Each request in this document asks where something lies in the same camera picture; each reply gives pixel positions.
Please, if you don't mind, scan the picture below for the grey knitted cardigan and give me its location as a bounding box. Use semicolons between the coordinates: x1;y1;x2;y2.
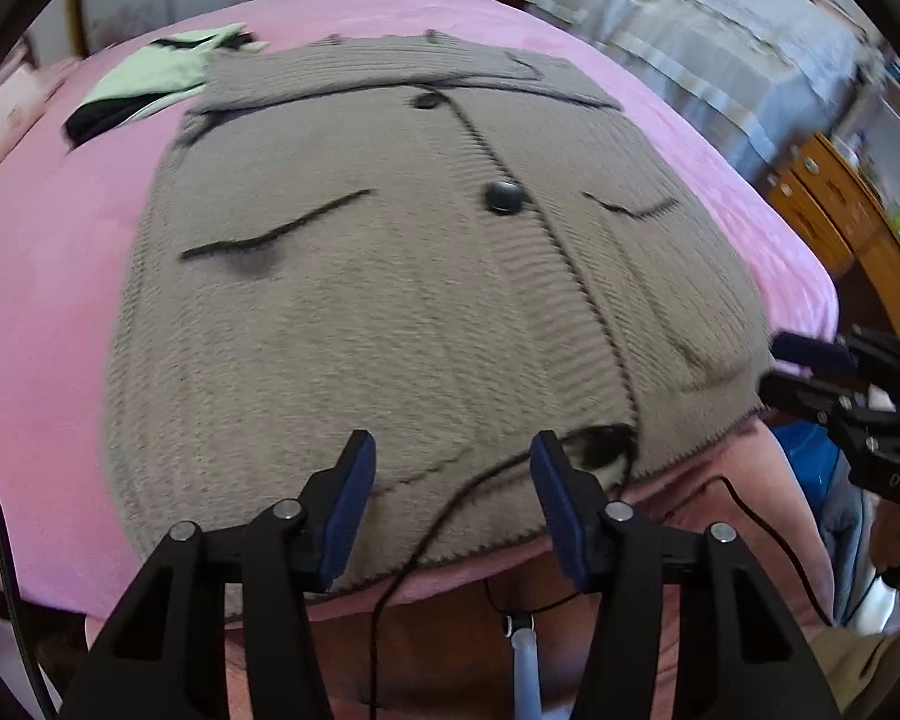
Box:
103;30;772;601

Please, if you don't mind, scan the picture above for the lace cloth covered furniture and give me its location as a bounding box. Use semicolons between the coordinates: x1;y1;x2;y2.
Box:
521;0;882;188

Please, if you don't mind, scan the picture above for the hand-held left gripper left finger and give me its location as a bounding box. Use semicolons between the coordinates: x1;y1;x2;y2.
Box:
60;429;380;720

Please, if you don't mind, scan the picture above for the green and black garment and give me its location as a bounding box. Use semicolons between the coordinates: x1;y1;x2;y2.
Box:
61;22;271;149

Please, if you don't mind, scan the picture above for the pink bed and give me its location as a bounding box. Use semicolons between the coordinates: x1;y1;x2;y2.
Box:
0;0;841;623

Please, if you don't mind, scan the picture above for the thin black cable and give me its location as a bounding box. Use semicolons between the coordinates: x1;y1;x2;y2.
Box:
630;475;835;625
367;450;638;720

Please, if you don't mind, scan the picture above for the wooden drawer cabinet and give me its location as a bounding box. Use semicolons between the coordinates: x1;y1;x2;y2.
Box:
765;131;900;331

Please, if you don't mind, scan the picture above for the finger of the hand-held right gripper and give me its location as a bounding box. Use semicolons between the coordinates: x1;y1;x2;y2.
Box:
757;371;850;426
769;330;860;370

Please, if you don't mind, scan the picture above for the pink folded quilt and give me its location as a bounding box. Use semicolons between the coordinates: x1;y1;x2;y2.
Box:
0;37;46;200

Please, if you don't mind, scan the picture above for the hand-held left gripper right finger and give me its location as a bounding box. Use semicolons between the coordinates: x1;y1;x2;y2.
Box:
529;429;845;720

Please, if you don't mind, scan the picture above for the thick black cable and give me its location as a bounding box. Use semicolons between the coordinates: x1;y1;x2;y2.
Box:
0;435;53;720

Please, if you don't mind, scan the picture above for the person's dusty pink top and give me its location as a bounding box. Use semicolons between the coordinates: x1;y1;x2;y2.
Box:
225;420;841;720

